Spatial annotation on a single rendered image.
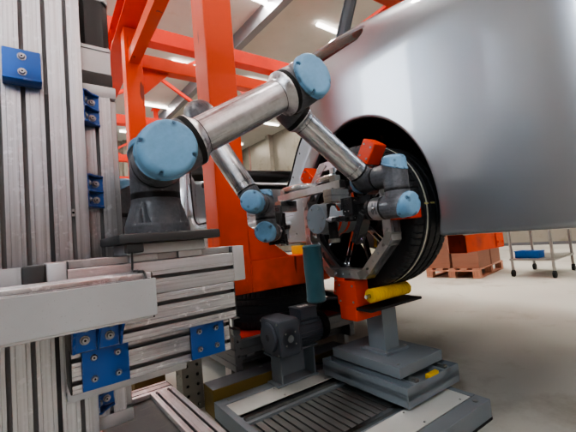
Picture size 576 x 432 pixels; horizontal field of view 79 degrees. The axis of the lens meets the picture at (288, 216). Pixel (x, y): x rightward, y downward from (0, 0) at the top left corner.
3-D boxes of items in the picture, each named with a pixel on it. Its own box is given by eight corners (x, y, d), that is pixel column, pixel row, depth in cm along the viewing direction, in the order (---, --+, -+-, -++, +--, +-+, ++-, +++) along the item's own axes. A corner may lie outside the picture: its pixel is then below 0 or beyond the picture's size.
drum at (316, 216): (363, 231, 153) (361, 200, 154) (327, 235, 141) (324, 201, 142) (341, 233, 165) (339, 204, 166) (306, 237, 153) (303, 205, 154)
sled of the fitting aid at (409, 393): (460, 383, 152) (458, 360, 153) (409, 412, 132) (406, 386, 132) (373, 357, 193) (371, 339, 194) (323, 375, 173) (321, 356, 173)
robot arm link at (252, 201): (191, 82, 117) (271, 201, 110) (205, 94, 127) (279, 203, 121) (165, 103, 118) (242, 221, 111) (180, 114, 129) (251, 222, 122)
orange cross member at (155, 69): (335, 123, 493) (333, 95, 496) (143, 93, 346) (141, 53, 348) (330, 126, 503) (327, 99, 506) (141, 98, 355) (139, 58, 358)
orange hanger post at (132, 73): (156, 276, 332) (141, 29, 347) (134, 279, 321) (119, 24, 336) (151, 275, 347) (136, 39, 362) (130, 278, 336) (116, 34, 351)
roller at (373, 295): (416, 293, 157) (414, 280, 158) (371, 304, 140) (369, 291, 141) (405, 291, 162) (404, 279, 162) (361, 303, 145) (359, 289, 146)
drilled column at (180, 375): (204, 406, 169) (198, 319, 171) (184, 414, 163) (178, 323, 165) (197, 399, 177) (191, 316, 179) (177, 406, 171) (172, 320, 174)
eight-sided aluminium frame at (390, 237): (407, 279, 136) (393, 143, 139) (396, 282, 132) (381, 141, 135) (318, 274, 180) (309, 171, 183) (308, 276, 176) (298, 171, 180)
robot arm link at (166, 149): (149, 198, 79) (314, 105, 104) (159, 187, 66) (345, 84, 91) (117, 152, 77) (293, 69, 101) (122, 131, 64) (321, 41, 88)
